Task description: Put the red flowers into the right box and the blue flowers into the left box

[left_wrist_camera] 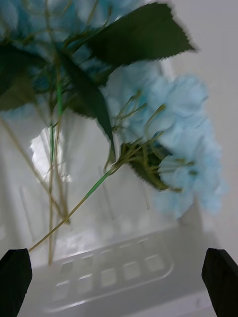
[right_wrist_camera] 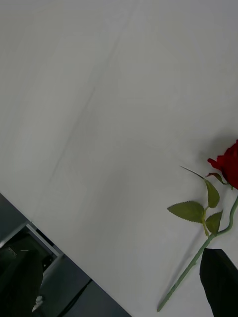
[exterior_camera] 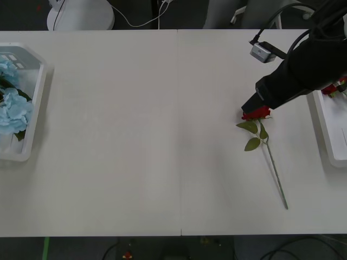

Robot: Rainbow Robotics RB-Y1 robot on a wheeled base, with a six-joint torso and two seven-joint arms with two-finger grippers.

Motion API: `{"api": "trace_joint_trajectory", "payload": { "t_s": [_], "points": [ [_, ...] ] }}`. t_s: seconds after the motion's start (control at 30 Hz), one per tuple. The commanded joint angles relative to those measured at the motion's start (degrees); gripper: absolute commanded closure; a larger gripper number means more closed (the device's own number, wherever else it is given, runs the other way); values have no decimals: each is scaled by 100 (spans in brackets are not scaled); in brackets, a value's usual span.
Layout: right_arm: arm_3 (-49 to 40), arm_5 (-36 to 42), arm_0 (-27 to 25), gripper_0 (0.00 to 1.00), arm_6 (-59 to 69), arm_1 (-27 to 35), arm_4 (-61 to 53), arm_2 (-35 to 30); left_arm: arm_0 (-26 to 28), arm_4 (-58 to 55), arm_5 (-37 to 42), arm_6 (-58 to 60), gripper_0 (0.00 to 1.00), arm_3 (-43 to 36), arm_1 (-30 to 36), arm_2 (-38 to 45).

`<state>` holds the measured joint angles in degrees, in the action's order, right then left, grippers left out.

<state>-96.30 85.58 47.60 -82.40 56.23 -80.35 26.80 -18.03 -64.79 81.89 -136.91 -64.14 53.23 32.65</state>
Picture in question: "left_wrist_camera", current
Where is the pale blue artificial flower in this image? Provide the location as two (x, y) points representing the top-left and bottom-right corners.
(0, 0), (198, 265)
(28, 60), (229, 252)

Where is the shallow white plastic box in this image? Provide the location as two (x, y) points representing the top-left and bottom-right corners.
(0, 59), (224, 317)

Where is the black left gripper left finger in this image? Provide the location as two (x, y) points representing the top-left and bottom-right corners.
(0, 248), (33, 317)

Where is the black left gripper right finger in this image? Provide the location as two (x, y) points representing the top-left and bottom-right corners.
(201, 247), (238, 317)

